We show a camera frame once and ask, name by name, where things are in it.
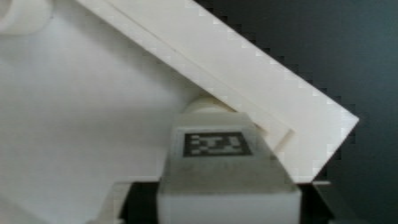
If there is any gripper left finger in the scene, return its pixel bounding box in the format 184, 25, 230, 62
86, 181, 157, 224

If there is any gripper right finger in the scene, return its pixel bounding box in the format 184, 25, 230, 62
298, 181, 354, 224

